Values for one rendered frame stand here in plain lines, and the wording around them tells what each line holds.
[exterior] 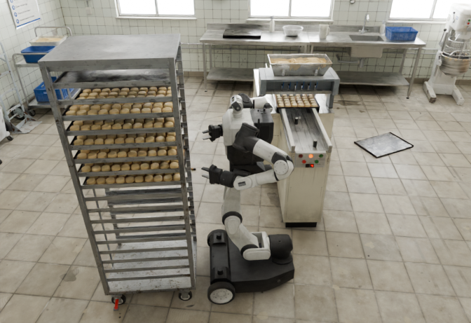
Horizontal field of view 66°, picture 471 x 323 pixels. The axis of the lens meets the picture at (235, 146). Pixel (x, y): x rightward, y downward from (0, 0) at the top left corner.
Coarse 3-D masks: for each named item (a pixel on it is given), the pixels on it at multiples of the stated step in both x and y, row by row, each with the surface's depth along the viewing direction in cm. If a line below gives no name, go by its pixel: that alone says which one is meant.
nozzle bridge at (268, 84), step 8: (264, 72) 347; (272, 72) 347; (328, 72) 346; (264, 80) 330; (272, 80) 331; (280, 80) 331; (288, 80) 331; (296, 80) 331; (304, 80) 331; (312, 80) 331; (320, 80) 331; (328, 80) 331; (336, 80) 331; (264, 88) 335; (272, 88) 344; (280, 88) 344; (296, 88) 344; (304, 88) 344; (312, 88) 344; (320, 88) 344; (328, 88) 344; (336, 88) 335; (328, 96) 357; (328, 104) 357
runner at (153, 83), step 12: (60, 84) 181; (72, 84) 182; (84, 84) 182; (96, 84) 183; (108, 84) 183; (120, 84) 183; (132, 84) 184; (144, 84) 184; (156, 84) 185; (168, 84) 185
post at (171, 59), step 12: (168, 60) 176; (180, 132) 196; (180, 144) 200; (180, 156) 204; (180, 168) 208; (180, 180) 212; (192, 252) 244; (192, 264) 249; (192, 276) 255; (192, 288) 261
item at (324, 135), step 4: (312, 112) 343; (316, 112) 335; (316, 116) 327; (316, 120) 325; (320, 120) 321; (316, 124) 325; (320, 124) 314; (320, 128) 309; (324, 128) 308; (320, 132) 310; (324, 132) 301; (324, 136) 297; (324, 140) 298; (328, 140) 290; (328, 144) 284; (328, 148) 284; (328, 152) 285
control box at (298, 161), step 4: (296, 152) 287; (300, 152) 286; (304, 152) 286; (308, 152) 286; (312, 152) 286; (316, 152) 286; (320, 152) 286; (324, 152) 286; (296, 156) 287; (304, 156) 287; (308, 156) 287; (316, 156) 287; (324, 156) 287; (296, 160) 289; (300, 160) 289; (308, 160) 289; (312, 160) 289; (320, 160) 289; (324, 160) 289; (296, 164) 291; (300, 164) 291; (304, 164) 291; (308, 164) 291; (316, 164) 291; (320, 164) 291; (324, 164) 291
